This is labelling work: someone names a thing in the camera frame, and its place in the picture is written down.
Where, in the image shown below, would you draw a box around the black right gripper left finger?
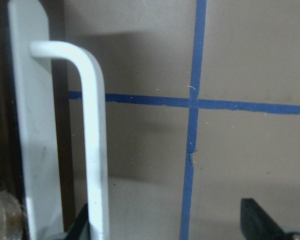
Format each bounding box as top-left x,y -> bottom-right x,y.
55,203 -> 90,240

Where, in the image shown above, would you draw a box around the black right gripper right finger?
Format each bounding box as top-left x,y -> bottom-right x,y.
240,198 -> 300,240

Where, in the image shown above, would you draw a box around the dark wooden drawer box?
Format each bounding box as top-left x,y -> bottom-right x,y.
0,0 -> 74,240

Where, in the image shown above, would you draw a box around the white drawer handle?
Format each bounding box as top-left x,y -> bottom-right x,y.
7,0 -> 110,240

